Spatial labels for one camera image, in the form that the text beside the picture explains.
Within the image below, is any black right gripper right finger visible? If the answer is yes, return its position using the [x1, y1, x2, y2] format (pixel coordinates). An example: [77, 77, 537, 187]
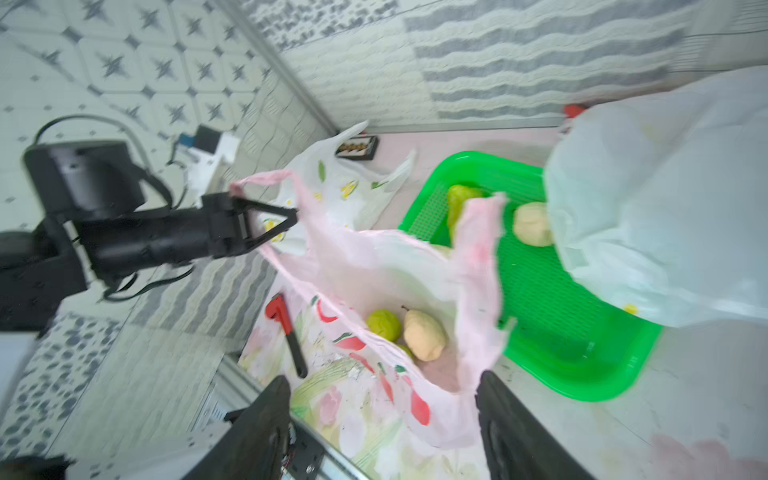
[476, 370, 592, 480]

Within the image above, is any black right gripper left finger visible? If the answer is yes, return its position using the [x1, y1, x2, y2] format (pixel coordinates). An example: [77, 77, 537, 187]
[185, 376, 290, 480]

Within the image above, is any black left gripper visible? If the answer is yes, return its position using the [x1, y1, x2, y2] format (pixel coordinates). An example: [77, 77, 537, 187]
[201, 193, 298, 258]

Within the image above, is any green pear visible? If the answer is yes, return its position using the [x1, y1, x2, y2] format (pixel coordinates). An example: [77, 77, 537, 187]
[446, 184, 486, 239]
[366, 309, 402, 342]

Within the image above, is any pale yellow pear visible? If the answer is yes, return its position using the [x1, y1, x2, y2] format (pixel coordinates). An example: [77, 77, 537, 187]
[403, 309, 448, 362]

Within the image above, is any pink peach-print plastic bag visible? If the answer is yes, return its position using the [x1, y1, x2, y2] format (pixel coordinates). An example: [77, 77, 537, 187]
[230, 170, 509, 449]

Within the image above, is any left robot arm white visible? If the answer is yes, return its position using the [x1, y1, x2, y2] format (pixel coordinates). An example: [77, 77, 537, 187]
[1, 117, 298, 337]

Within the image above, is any white lemon-print plastic bag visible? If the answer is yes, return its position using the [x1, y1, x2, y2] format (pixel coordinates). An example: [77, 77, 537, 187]
[261, 121, 416, 231]

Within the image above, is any red black pipe wrench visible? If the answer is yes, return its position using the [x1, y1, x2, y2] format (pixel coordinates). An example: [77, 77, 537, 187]
[265, 293, 309, 379]

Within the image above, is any black terminal strip block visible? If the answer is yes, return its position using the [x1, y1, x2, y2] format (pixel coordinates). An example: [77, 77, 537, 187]
[335, 135, 379, 161]

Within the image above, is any green plastic basket tray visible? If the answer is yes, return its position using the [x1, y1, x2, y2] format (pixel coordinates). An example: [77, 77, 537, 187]
[399, 151, 663, 402]

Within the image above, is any floral pink table mat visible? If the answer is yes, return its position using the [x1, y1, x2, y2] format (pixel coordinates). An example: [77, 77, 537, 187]
[238, 279, 490, 479]

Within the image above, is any green pear in tray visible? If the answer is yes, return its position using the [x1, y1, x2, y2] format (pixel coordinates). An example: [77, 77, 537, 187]
[446, 184, 486, 239]

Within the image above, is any pale pear in tray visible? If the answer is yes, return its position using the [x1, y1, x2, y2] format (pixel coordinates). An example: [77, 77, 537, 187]
[513, 202, 554, 247]

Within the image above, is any plain white plastic bag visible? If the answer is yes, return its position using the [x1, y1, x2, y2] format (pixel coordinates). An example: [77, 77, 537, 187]
[544, 66, 767, 328]

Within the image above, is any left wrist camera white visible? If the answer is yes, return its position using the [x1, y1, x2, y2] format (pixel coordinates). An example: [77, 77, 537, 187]
[178, 125, 241, 195]

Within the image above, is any red object at wall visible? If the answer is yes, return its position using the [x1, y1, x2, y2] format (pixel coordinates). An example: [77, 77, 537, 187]
[563, 104, 589, 119]

